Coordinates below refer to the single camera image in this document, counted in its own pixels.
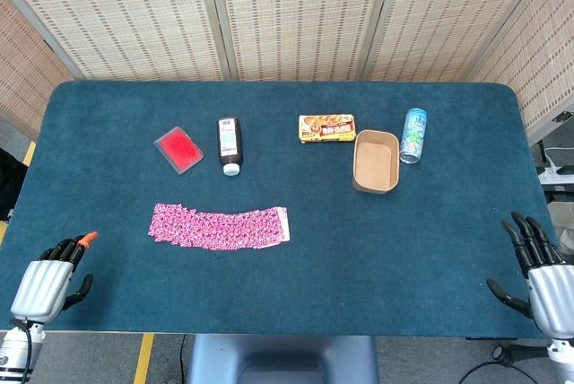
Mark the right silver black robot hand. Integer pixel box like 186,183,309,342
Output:
486,212,574,341

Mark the brown paper bowl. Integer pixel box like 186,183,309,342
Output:
352,129,401,194

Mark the black bag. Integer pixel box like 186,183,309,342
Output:
0,147,30,223

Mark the yellow snack box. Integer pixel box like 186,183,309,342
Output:
298,113,358,144

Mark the black floor cable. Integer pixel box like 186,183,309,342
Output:
457,360,549,384

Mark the white power strip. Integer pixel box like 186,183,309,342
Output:
536,163,574,186

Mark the dark bottle with white cap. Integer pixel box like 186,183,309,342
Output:
217,117,244,177

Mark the black caster stand leg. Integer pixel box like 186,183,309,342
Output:
491,342,552,368

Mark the blue felt table mat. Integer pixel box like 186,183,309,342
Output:
0,80,558,340

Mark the red box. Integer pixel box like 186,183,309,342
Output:
153,126,204,176

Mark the light blue drink can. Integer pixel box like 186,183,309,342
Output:
399,108,429,165

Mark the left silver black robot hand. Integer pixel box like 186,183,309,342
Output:
9,231,99,324

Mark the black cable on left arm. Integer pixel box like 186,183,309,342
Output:
9,318,36,379

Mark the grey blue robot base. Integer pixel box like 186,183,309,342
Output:
186,334,380,384

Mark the woven bamboo screen panel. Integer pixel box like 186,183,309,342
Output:
0,0,75,141
0,0,225,82
362,0,567,83
468,0,574,145
206,0,400,83

